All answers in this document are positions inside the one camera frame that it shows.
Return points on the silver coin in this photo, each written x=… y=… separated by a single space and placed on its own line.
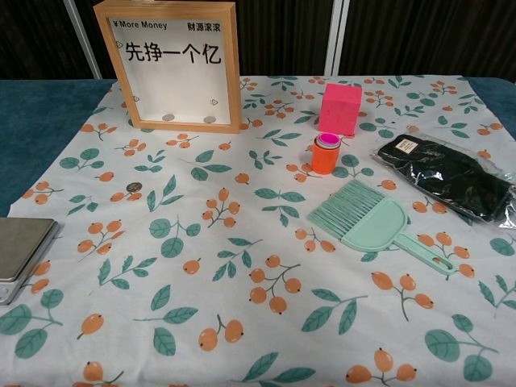
x=209 y=119
x=133 y=187
x=167 y=117

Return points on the mint green hand brush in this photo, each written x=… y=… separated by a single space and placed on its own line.
x=371 y=225

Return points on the floral print tablecloth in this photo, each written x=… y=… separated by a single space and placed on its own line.
x=242 y=225

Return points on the orange nesting cup stack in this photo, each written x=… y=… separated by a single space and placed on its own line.
x=324 y=159

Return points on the pink foam cube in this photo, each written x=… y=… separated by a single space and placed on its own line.
x=338 y=111

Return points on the black garment in plastic bag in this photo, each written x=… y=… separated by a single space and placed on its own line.
x=443 y=177

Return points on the teal padded table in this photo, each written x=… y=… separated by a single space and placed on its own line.
x=40 y=121

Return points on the silver digital scale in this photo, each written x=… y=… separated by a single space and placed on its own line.
x=20 y=246

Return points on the wooden frame money box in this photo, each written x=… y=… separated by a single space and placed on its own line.
x=177 y=88

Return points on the white partition frame post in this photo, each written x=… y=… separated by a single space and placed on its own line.
x=82 y=40
x=336 y=36

